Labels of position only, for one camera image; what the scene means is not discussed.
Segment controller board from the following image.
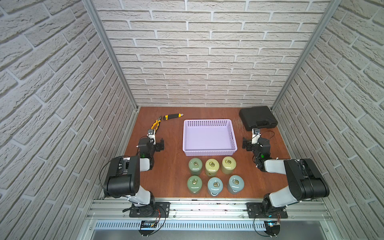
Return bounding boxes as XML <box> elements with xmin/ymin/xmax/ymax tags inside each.
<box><xmin>264</xmin><ymin>221</ymin><xmax>281</xmax><ymax>238</ymax></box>
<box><xmin>139</xmin><ymin>221</ymin><xmax>159</xmax><ymax>237</ymax></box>

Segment black plastic tool case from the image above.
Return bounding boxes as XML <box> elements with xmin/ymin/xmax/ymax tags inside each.
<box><xmin>239</xmin><ymin>106</ymin><xmax>278</xmax><ymax>131</ymax></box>

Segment yellow black utility knife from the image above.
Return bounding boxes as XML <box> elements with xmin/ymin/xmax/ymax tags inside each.
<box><xmin>163</xmin><ymin>114</ymin><xmax>184</xmax><ymax>121</ymax></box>

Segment aluminium left corner post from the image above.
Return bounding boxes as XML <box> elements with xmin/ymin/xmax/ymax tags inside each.
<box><xmin>83</xmin><ymin>0</ymin><xmax>139</xmax><ymax>112</ymax></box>

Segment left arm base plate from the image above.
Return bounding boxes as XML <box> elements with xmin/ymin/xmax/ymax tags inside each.
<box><xmin>129</xmin><ymin>202</ymin><xmax>171</xmax><ymax>218</ymax></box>

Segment yellow black pliers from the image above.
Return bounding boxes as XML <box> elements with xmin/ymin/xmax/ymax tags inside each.
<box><xmin>151</xmin><ymin>116</ymin><xmax>162</xmax><ymax>132</ymax></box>

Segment aluminium right corner post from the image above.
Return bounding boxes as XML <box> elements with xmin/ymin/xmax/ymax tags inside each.
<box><xmin>270</xmin><ymin>0</ymin><xmax>342</xmax><ymax>112</ymax></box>

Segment aluminium front rail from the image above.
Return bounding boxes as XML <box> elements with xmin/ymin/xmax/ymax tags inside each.
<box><xmin>86</xmin><ymin>198</ymin><xmax>332</xmax><ymax>221</ymax></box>

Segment yellow-green tea canister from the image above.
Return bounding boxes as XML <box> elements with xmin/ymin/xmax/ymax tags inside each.
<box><xmin>205</xmin><ymin>159</ymin><xmax>220</xmax><ymax>178</ymax></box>
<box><xmin>221</xmin><ymin>156</ymin><xmax>237</xmax><ymax>175</ymax></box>

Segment dark green tea canister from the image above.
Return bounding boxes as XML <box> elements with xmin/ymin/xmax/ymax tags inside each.
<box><xmin>189</xmin><ymin>158</ymin><xmax>203</xmax><ymax>176</ymax></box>

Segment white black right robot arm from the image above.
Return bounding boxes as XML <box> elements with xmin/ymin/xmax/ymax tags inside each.
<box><xmin>242</xmin><ymin>138</ymin><xmax>330</xmax><ymax>214</ymax></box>

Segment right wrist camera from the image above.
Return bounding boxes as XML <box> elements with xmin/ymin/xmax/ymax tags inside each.
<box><xmin>251</xmin><ymin>129</ymin><xmax>262</xmax><ymax>145</ymax></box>

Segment blue-grey tea canister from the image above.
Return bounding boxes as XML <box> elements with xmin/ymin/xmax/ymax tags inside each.
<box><xmin>208</xmin><ymin>177</ymin><xmax>224</xmax><ymax>197</ymax></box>

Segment light blue tea canister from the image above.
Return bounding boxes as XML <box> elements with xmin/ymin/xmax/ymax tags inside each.
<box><xmin>227</xmin><ymin>175</ymin><xmax>245</xmax><ymax>195</ymax></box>

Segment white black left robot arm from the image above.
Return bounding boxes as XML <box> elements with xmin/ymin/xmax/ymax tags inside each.
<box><xmin>101</xmin><ymin>137</ymin><xmax>165</xmax><ymax>208</ymax></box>

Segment left controller board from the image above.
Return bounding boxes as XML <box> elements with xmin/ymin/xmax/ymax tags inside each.
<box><xmin>139</xmin><ymin>221</ymin><xmax>159</xmax><ymax>237</ymax></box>

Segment right controller board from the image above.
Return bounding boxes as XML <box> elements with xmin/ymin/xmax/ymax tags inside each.
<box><xmin>264</xmin><ymin>221</ymin><xmax>281</xmax><ymax>238</ymax></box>

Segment aluminium corner post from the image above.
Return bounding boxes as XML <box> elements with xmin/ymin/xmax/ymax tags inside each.
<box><xmin>83</xmin><ymin>0</ymin><xmax>139</xmax><ymax>112</ymax></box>
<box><xmin>270</xmin><ymin>0</ymin><xmax>342</xmax><ymax>112</ymax></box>

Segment lavender plastic basket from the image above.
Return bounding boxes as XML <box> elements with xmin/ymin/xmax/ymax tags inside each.
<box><xmin>183</xmin><ymin>119</ymin><xmax>238</xmax><ymax>156</ymax></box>

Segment white ventilation grille strip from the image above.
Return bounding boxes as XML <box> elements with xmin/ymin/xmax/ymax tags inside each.
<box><xmin>94</xmin><ymin>220</ymin><xmax>266</xmax><ymax>231</ymax></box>

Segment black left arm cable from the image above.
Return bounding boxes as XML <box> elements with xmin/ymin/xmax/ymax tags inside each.
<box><xmin>98</xmin><ymin>155</ymin><xmax>127</xmax><ymax>199</ymax></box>

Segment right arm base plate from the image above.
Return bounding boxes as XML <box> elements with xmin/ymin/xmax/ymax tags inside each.
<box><xmin>246</xmin><ymin>203</ymin><xmax>288</xmax><ymax>219</ymax></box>

